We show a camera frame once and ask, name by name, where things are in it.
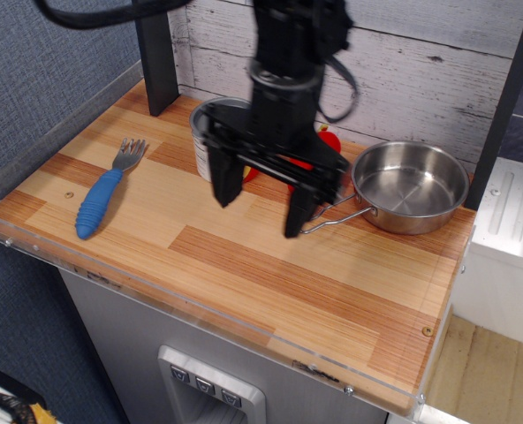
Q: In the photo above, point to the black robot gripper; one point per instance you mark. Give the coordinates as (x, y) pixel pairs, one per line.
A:
(263, 137)

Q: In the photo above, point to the red yellow tin can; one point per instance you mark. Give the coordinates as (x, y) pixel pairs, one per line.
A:
(199, 125)

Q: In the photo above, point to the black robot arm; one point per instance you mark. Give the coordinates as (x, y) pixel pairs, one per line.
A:
(296, 40)

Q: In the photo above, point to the red bell pepper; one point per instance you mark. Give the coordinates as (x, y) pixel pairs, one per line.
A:
(325, 136)

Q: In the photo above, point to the small steel frying pan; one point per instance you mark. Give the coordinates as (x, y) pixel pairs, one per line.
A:
(404, 187)

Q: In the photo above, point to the grey toy fridge cabinet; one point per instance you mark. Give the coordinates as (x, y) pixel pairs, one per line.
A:
(127, 331)

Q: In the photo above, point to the silver dispenser button panel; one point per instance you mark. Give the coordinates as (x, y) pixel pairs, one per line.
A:
(200, 393)

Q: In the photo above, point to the white toy sink unit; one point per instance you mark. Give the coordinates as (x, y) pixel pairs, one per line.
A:
(488, 290)

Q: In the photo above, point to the clear acrylic table guard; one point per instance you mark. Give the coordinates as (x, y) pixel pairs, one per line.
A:
(350, 305)

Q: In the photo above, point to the yellow black object corner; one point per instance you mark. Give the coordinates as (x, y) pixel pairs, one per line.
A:
(20, 404)

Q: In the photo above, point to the dark grey left post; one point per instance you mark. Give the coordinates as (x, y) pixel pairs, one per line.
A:
(158, 63)

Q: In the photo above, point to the blue handled metal fork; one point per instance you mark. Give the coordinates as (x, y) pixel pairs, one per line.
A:
(95, 205)

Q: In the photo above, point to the dark grey vertical post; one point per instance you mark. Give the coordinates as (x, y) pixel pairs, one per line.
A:
(497, 130)

